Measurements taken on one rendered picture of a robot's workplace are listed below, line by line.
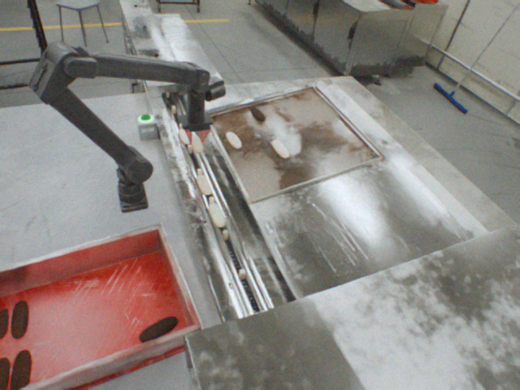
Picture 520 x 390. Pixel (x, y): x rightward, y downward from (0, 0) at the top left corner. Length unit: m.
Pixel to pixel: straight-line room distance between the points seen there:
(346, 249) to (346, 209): 0.15
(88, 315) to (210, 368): 0.63
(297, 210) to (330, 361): 0.72
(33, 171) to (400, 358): 1.25
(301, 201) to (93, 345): 0.68
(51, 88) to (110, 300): 0.52
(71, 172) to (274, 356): 1.09
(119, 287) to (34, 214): 0.40
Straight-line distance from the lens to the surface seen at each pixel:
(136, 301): 0.97
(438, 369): 0.45
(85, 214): 1.19
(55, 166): 1.39
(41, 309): 1.03
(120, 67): 0.93
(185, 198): 1.13
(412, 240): 1.07
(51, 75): 0.86
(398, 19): 4.00
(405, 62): 4.60
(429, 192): 1.21
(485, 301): 0.54
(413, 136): 1.79
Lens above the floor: 1.66
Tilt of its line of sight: 43 degrees down
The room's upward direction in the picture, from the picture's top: 9 degrees clockwise
